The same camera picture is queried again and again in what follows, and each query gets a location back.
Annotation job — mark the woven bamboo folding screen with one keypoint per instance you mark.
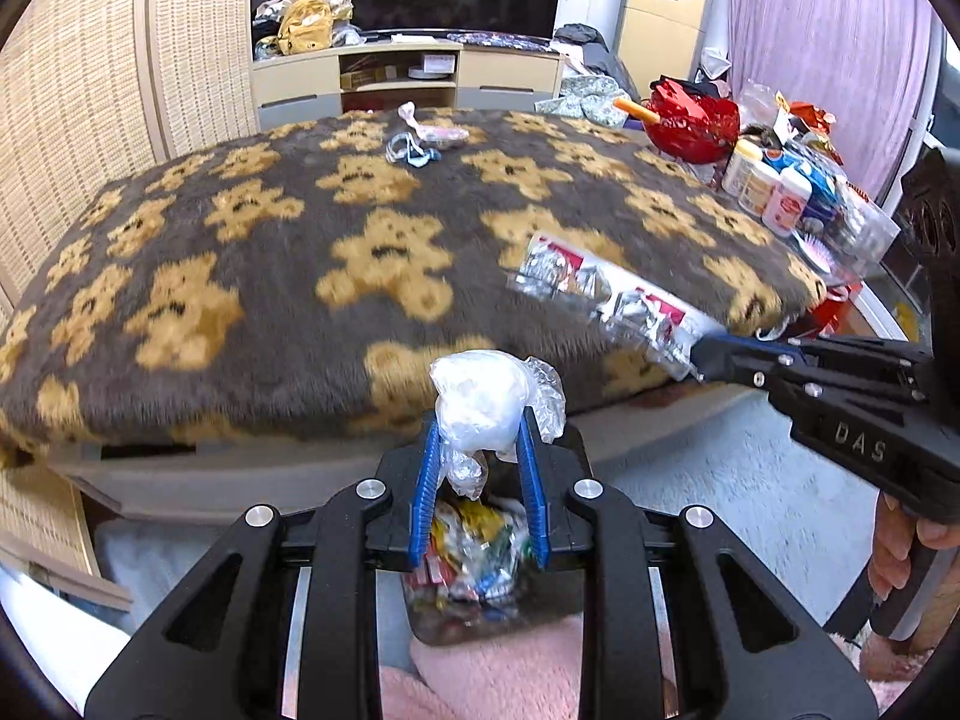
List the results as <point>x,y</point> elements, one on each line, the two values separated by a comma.
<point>105,105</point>

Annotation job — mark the pink hair brush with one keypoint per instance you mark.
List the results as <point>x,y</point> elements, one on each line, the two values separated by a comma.
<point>815,252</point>

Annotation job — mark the white bottle yellow cap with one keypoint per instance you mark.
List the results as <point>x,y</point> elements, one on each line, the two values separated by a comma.
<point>739,167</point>

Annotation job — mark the purple curtain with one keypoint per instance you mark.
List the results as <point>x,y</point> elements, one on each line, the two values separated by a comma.
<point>864,61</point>

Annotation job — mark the person's right hand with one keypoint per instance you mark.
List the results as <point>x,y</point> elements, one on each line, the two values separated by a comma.
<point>894,534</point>

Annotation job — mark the black trash bin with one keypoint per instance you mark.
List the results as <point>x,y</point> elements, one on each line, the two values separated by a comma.
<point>479,578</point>

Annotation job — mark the clear plastic storage box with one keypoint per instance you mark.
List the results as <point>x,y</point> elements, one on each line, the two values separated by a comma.
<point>857,238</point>

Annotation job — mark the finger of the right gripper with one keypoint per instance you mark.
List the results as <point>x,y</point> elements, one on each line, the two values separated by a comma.
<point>726,358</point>

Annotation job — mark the clear plastic wrap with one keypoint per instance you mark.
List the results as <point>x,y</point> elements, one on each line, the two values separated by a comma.
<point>481,396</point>

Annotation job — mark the grey bear pattern blanket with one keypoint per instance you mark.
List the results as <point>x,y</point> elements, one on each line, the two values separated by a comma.
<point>299,284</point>

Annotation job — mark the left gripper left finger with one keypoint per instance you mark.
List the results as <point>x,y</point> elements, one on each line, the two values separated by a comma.
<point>216,645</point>

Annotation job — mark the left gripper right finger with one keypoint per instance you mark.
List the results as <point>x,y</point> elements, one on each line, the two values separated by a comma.
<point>678,593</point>

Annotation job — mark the white bottle cream label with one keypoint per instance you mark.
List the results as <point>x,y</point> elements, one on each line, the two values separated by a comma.
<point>762,179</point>

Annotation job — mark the pink white plastic wrapper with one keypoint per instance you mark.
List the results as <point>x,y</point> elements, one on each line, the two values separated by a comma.
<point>436,136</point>

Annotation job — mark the yellow backpack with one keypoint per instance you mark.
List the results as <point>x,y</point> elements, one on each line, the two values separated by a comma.
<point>307,25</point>

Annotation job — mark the silver red foil package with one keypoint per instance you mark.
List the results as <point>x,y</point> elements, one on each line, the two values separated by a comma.
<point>627,309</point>

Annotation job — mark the beige standing air conditioner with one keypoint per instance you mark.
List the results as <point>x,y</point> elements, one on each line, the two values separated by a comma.
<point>660,37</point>

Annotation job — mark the beige tv cabinet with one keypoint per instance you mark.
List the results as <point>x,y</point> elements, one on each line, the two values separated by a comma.
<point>385,74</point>

